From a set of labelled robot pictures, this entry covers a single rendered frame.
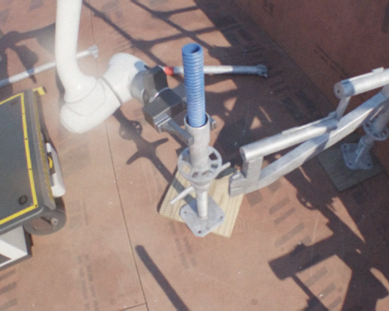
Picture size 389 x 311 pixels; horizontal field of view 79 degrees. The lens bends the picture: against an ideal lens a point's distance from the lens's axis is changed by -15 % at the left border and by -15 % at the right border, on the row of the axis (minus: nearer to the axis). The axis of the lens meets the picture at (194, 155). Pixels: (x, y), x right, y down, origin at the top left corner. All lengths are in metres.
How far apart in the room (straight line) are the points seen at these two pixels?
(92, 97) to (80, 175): 0.68
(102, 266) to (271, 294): 0.66
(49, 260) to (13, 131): 0.56
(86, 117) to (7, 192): 0.46
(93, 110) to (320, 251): 0.96
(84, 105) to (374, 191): 1.24
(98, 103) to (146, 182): 0.58
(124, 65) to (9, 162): 0.61
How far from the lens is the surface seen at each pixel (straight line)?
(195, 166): 0.74
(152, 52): 1.92
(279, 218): 1.16
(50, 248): 1.27
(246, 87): 1.59
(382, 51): 1.33
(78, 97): 0.74
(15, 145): 1.19
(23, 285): 1.30
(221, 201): 1.14
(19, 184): 1.06
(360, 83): 0.87
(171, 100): 0.68
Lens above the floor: 1.05
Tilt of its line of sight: 56 degrees down
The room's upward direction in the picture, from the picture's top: 5 degrees counter-clockwise
